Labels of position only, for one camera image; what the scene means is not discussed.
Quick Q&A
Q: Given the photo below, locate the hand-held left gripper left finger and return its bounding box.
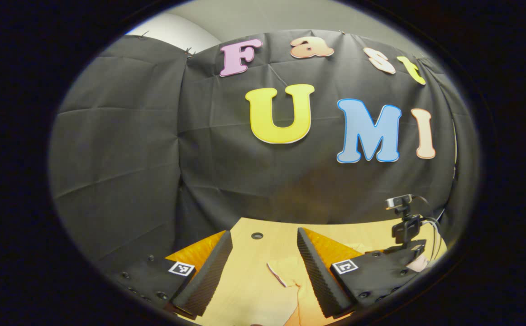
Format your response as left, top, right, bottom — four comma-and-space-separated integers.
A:
104, 230, 234, 320

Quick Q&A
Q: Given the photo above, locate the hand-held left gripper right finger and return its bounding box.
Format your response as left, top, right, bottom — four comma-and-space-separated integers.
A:
296, 227, 421, 319

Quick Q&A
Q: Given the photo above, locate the black backdrop cloth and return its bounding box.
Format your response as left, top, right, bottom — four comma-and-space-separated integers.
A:
48, 29, 478, 290

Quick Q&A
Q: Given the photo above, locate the orange T-shirt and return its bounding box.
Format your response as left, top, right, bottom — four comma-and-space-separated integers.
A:
265, 258, 336, 326

